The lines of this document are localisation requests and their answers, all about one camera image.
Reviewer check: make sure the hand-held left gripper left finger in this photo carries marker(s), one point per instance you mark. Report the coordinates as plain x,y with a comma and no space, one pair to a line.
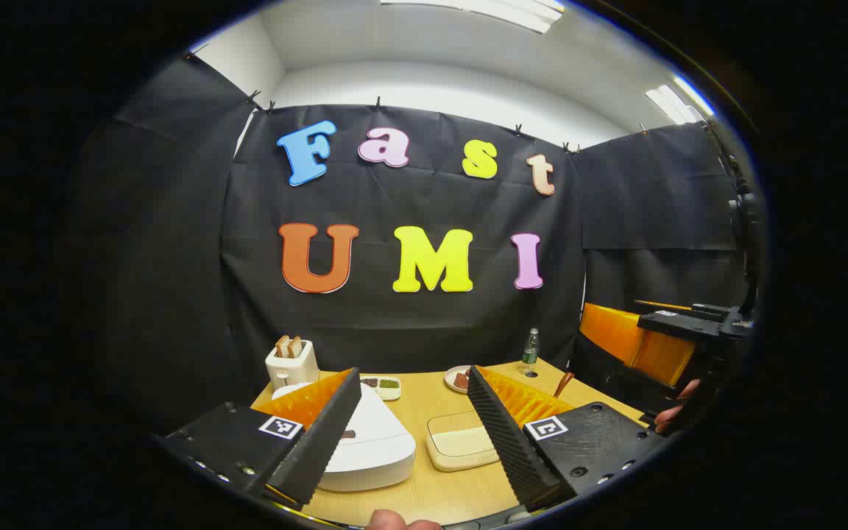
321,442

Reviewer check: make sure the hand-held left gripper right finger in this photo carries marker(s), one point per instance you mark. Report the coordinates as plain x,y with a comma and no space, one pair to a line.
505,442

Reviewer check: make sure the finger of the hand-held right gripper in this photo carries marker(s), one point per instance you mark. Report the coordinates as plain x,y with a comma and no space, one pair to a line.
689,322
630,338

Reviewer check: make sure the cream tray of rice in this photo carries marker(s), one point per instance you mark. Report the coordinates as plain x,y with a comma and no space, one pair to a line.
461,442

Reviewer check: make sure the white rice cooker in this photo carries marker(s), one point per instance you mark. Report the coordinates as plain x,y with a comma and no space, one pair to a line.
380,449

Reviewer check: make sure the brown wooden spoon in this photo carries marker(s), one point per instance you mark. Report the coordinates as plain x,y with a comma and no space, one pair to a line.
564,383

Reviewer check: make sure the brown meat patty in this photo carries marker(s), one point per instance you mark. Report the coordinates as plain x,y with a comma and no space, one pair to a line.
461,380

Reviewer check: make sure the white toaster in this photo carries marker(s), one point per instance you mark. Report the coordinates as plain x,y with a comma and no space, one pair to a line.
291,372

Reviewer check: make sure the white oval plate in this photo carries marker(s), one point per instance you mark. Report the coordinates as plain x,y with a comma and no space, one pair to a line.
452,377

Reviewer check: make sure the white divided bean dish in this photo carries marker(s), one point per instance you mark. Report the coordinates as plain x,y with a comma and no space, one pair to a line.
387,385

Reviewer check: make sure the clear plastic water bottle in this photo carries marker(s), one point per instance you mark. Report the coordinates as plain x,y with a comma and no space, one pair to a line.
531,353

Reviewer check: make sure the toast slice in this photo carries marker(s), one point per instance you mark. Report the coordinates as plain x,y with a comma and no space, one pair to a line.
296,347
282,347

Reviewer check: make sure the black backdrop cloth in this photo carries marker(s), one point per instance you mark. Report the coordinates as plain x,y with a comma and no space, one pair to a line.
394,324

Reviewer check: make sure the ceiling light panel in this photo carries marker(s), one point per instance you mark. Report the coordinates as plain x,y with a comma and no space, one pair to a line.
678,99
497,11

